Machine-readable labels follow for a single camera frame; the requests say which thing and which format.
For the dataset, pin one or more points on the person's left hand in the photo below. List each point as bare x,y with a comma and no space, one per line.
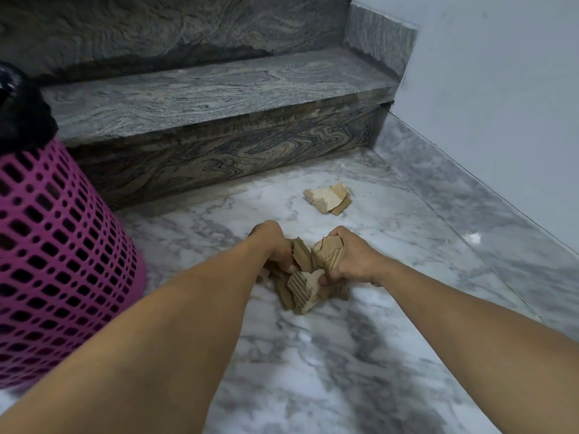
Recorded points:
271,244

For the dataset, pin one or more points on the person's right hand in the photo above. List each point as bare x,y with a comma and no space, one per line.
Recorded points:
357,257

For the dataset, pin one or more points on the torn corrugated paper piece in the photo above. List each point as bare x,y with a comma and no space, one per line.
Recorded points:
330,253
304,289

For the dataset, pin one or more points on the torn brown paper piece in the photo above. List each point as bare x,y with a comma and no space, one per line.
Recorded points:
302,255

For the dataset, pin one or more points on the small brown paper piece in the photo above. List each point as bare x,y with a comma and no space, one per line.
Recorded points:
342,206

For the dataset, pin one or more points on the cardboard scraps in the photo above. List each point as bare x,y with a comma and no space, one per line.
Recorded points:
323,197

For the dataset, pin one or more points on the pink bin with black liner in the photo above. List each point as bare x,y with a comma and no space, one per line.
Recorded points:
59,266

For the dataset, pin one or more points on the black plastic bag liner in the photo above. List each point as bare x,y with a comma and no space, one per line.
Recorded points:
22,112

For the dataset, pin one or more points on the person's right forearm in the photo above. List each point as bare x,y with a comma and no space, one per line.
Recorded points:
475,348

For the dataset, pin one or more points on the person's left forearm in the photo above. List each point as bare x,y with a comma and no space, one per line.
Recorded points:
135,357

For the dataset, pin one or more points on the grey granite staircase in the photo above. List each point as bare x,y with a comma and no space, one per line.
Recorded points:
203,108

